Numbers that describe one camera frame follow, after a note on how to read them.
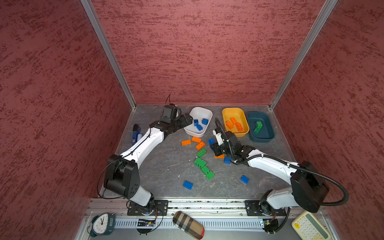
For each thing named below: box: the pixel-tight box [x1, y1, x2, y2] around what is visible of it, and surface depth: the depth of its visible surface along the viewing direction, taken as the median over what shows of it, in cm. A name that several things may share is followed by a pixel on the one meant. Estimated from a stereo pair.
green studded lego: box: [196, 148, 207, 157], surface depth 94 cm
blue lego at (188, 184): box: [183, 180, 194, 190], surface depth 82 cm
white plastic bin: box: [183, 106, 213, 138], surface depth 112 cm
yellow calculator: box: [291, 210, 332, 240], surface depth 68 cm
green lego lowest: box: [206, 171, 215, 180], surface depth 86 cm
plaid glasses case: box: [172, 211, 205, 240], surface depth 68 cm
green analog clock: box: [90, 212, 115, 237], surface depth 68 cm
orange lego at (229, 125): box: [225, 120, 234, 130], surface depth 109 cm
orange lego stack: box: [235, 122, 244, 132], surface depth 108 cm
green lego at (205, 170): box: [201, 165, 210, 175], surface depth 87 cm
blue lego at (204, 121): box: [201, 118, 209, 125], surface depth 112 cm
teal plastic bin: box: [247, 111, 275, 143], surface depth 106 cm
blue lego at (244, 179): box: [239, 175, 250, 185], surface depth 85 cm
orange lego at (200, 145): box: [195, 141, 205, 151], surface depth 99 cm
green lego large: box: [194, 157, 207, 169], surface depth 89 cm
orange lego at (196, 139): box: [192, 136, 202, 143], surface depth 102 cm
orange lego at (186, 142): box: [181, 139, 192, 146], surface depth 101 cm
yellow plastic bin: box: [222, 107, 250, 138], surface depth 112 cm
